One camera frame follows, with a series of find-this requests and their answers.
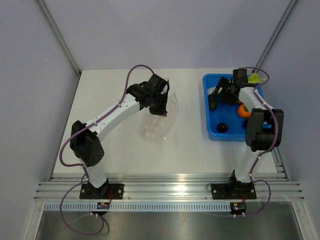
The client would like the clear zip top bag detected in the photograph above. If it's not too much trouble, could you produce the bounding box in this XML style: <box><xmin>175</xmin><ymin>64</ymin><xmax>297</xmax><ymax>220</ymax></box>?
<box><xmin>139</xmin><ymin>92</ymin><xmax>179</xmax><ymax>142</ymax></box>

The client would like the orange persimmon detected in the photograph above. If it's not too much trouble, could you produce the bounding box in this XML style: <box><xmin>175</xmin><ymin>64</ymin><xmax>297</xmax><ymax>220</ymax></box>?
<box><xmin>237</xmin><ymin>104</ymin><xmax>251</xmax><ymax>119</ymax></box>

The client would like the dark green avocado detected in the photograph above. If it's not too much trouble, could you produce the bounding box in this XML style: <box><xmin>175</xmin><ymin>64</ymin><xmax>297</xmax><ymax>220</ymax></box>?
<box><xmin>208</xmin><ymin>95</ymin><xmax>217</xmax><ymax>111</ymax></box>

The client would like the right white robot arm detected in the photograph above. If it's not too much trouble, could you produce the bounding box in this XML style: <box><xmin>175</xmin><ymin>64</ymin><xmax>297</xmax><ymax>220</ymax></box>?
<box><xmin>206</xmin><ymin>67</ymin><xmax>284</xmax><ymax>199</ymax></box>

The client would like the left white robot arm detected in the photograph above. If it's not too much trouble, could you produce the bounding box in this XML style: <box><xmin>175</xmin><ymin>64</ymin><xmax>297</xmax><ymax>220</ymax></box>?
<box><xmin>70</xmin><ymin>74</ymin><xmax>170</xmax><ymax>199</ymax></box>

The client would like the green white leek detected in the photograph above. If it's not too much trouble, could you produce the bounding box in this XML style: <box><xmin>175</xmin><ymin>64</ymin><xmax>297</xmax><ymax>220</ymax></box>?
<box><xmin>247</xmin><ymin>72</ymin><xmax>267</xmax><ymax>85</ymax></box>

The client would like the blue plastic bin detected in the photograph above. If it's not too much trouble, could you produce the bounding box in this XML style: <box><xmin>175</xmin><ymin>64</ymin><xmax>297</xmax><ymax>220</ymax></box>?
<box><xmin>202</xmin><ymin>73</ymin><xmax>277</xmax><ymax>145</ymax></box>

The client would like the dark purple plum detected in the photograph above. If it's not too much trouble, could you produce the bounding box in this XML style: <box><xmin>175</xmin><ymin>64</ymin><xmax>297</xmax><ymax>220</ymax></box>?
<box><xmin>216</xmin><ymin>122</ymin><xmax>228</xmax><ymax>133</ymax></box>
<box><xmin>242</xmin><ymin>119</ymin><xmax>249</xmax><ymax>130</ymax></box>

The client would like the left small circuit board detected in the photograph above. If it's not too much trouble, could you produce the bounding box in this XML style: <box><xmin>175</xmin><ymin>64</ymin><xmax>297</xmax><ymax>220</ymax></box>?
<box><xmin>96</xmin><ymin>202</ymin><xmax>110</xmax><ymax>210</ymax></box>

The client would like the small circuit board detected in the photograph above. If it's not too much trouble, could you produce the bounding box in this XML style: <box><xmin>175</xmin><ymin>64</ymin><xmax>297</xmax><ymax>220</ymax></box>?
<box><xmin>230</xmin><ymin>202</ymin><xmax>247</xmax><ymax>215</ymax></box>
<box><xmin>96</xmin><ymin>202</ymin><xmax>110</xmax><ymax>210</ymax></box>

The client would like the right small circuit board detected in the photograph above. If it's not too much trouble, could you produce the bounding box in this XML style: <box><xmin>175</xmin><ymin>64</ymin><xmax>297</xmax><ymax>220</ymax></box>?
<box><xmin>230</xmin><ymin>202</ymin><xmax>247</xmax><ymax>215</ymax></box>

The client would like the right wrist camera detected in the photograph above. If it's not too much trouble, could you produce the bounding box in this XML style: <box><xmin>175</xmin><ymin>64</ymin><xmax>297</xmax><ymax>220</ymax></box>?
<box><xmin>232</xmin><ymin>68</ymin><xmax>248</xmax><ymax>85</ymax></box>

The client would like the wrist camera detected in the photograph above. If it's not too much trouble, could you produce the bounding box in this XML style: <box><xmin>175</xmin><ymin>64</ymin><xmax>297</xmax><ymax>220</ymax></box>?
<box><xmin>164</xmin><ymin>78</ymin><xmax>170</xmax><ymax>86</ymax></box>
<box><xmin>232</xmin><ymin>68</ymin><xmax>248</xmax><ymax>85</ymax></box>

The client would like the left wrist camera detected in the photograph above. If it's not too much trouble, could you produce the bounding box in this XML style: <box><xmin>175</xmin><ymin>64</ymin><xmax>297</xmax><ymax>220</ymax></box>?
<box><xmin>164</xmin><ymin>78</ymin><xmax>170</xmax><ymax>86</ymax></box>

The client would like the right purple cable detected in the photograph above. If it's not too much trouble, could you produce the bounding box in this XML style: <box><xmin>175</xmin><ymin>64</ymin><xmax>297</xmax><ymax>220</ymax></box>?
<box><xmin>239</xmin><ymin>66</ymin><xmax>280</xmax><ymax>218</ymax></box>

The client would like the right aluminium frame post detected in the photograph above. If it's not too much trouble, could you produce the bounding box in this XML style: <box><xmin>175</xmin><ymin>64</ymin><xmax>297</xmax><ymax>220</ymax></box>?
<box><xmin>255</xmin><ymin>0</ymin><xmax>300</xmax><ymax>69</ymax></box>

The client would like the aluminium frame post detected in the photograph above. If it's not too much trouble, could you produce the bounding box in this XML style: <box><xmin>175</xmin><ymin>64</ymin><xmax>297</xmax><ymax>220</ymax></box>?
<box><xmin>35</xmin><ymin>0</ymin><xmax>82</xmax><ymax>79</ymax></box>
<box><xmin>255</xmin><ymin>0</ymin><xmax>300</xmax><ymax>69</ymax></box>

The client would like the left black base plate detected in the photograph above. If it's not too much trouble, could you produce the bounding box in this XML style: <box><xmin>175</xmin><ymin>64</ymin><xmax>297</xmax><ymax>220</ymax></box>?
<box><xmin>79</xmin><ymin>182</ymin><xmax>124</xmax><ymax>200</ymax></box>

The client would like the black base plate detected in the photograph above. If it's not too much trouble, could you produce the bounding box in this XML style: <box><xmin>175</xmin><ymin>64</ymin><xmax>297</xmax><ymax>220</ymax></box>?
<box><xmin>79</xmin><ymin>182</ymin><xmax>124</xmax><ymax>200</ymax></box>
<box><xmin>210</xmin><ymin>182</ymin><xmax>257</xmax><ymax>200</ymax></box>

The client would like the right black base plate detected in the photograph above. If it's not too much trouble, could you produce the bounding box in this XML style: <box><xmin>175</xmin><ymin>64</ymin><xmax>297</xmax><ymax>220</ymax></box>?
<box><xmin>210</xmin><ymin>182</ymin><xmax>257</xmax><ymax>200</ymax></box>

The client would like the aluminium mounting rail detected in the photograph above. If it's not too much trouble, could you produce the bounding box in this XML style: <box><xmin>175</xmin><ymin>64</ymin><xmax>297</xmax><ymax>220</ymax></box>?
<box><xmin>34</xmin><ymin>172</ymin><xmax>305</xmax><ymax>202</ymax></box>

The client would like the left aluminium frame post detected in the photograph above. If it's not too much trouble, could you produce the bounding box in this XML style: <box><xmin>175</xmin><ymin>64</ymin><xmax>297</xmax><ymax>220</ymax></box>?
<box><xmin>35</xmin><ymin>0</ymin><xmax>82</xmax><ymax>79</ymax></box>

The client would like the white slotted cable duct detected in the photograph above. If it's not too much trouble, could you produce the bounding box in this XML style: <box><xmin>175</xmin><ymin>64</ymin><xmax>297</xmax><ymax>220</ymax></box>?
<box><xmin>44</xmin><ymin>201</ymin><xmax>231</xmax><ymax>212</ymax></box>

